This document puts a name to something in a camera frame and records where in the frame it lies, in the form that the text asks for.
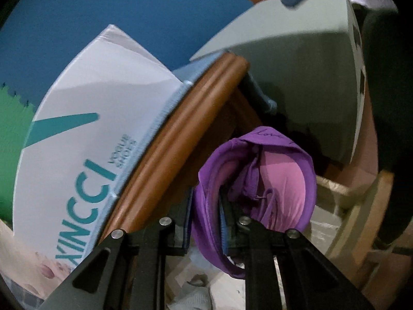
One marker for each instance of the dark cloth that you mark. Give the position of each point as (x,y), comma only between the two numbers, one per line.
(390,103)

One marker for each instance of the white underwear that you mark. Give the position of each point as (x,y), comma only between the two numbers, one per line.
(193,297)

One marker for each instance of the purple underwear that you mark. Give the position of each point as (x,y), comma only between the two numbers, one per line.
(206,206)

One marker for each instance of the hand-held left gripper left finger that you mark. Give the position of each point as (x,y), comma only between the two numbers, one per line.
(185,232)

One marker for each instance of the green foam mat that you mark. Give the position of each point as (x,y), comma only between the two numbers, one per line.
(13,151)

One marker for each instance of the blue plaid cloth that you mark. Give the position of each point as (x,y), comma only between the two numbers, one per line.
(193,71)

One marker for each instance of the blue foam mat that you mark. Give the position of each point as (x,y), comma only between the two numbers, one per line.
(96,6)

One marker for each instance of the white box lid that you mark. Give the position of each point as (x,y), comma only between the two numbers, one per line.
(290,55)

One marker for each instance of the light wooden drawer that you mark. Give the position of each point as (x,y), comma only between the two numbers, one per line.
(355,226)

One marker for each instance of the beige floral pillow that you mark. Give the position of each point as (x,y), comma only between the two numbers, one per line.
(25,264)

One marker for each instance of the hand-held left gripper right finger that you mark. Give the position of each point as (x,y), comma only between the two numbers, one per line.
(224,232)

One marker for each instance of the white shoe box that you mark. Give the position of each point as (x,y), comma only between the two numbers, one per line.
(96,87)

